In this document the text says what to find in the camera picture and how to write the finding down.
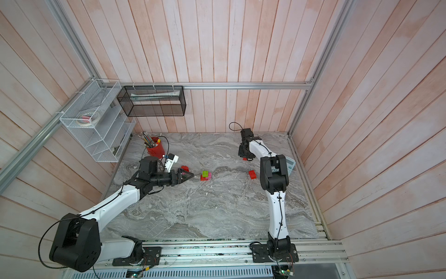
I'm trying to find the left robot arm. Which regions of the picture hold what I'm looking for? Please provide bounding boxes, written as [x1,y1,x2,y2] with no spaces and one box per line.
[49,154,194,272]

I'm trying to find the tape roll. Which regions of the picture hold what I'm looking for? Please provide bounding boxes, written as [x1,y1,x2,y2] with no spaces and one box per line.
[75,111,101,127]

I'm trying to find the long red lego brick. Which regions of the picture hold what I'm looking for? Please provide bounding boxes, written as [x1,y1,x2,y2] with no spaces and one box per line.
[200,175,211,181]

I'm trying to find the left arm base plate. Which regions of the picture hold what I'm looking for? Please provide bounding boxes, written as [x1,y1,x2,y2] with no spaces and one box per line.
[112,246,161,267]

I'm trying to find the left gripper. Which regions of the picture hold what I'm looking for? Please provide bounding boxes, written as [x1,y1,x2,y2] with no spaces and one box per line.
[150,169,194,187]

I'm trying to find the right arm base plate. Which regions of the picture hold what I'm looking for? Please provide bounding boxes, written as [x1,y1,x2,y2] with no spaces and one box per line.
[249,241,299,263]

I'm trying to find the pens in cup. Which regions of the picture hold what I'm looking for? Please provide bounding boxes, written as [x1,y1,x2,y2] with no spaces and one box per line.
[138,131,161,148]

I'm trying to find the grey calculator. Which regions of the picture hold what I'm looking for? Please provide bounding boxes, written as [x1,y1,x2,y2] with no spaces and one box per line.
[285,156,296,176]

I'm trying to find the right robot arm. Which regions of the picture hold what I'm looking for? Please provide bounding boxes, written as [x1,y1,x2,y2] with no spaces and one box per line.
[239,137,292,259]

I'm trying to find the red pen cup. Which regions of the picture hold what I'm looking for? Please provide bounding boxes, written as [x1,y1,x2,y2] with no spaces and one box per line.
[146,137,165,160]

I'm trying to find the black mesh basket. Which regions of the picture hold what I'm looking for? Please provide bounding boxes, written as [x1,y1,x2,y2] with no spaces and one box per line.
[117,86,187,117]

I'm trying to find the white wire shelf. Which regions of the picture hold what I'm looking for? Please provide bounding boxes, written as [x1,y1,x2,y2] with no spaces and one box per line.
[60,79,136,163]

